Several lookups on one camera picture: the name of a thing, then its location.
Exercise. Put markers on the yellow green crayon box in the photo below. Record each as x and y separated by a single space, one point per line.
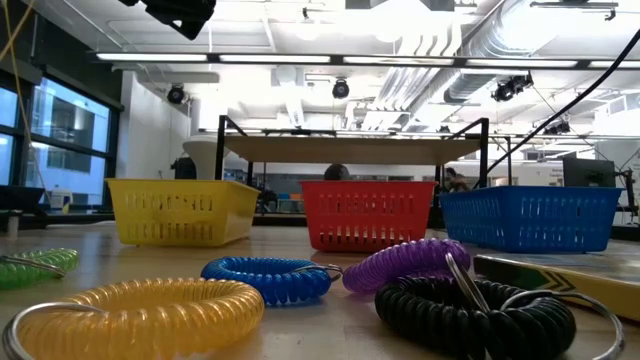
600 292

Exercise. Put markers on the black office chair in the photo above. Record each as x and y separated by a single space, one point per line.
184 169

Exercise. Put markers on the overhead light bar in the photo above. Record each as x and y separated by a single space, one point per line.
275 58

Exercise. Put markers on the white mushroom table lamp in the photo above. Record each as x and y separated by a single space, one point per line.
202 155

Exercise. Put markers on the yellow plastic basket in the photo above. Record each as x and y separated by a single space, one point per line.
182 212

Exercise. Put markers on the person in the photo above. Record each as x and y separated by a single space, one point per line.
457 181
336 172

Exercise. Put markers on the white container blue label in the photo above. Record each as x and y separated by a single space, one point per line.
61 199

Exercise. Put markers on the red plastic basket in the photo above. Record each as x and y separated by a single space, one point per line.
367 217

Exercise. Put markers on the black ceiling spotlight cluster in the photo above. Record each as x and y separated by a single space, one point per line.
510 87

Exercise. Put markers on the blue plastic basket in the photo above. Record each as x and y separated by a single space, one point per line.
530 220

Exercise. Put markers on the black computer monitor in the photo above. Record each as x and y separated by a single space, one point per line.
587 172

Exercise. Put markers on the wooden shelf riser black frame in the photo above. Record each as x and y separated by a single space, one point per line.
350 150

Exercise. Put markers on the black aluminium rig frame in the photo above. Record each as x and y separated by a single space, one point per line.
280 219

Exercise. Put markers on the silver ventilation duct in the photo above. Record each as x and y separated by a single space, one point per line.
467 87

